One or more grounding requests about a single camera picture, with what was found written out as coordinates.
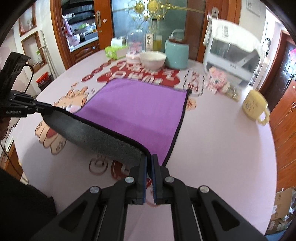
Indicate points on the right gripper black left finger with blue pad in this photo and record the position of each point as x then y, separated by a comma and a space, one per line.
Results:
99, 213

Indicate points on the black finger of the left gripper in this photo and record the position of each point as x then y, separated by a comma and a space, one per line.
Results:
42, 108

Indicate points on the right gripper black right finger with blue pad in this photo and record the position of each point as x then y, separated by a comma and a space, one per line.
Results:
198, 213

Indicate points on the purple grey microfibre towel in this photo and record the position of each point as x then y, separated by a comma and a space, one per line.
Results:
124, 120

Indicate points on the red plastic bucket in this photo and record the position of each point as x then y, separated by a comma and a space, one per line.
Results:
43, 79

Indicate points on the pink cartoon printed tablecloth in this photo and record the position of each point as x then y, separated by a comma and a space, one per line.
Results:
217, 146

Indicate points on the cardboard box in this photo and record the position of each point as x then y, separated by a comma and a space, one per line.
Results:
283, 211

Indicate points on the wooden glass sliding door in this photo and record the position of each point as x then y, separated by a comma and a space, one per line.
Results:
117, 18

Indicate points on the green tissue box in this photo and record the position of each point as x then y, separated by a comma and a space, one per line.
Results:
117, 49

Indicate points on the glass dome pink base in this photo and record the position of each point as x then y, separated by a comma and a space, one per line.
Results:
135, 44

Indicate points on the white ceramic bowl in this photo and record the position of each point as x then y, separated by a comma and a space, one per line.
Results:
153, 60

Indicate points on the clear liquor bottle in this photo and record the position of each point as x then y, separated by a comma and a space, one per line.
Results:
149, 37

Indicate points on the small patterned snack packet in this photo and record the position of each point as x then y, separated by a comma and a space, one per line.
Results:
232, 93

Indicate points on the yellow oil bottle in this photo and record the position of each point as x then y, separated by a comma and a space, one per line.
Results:
157, 42

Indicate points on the pink plush cat toy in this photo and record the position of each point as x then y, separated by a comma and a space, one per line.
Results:
217, 81

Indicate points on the teal canister brown lid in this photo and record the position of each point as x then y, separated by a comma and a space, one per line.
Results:
177, 55

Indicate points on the white countertop appliance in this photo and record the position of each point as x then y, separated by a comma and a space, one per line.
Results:
238, 64

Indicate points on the white cloth on appliance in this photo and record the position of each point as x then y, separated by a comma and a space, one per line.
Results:
231, 33

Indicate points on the yellow mug beaded handle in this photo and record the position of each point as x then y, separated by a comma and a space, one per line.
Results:
256, 108

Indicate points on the wooden cabinet wall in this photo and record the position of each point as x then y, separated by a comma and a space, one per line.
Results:
282, 123

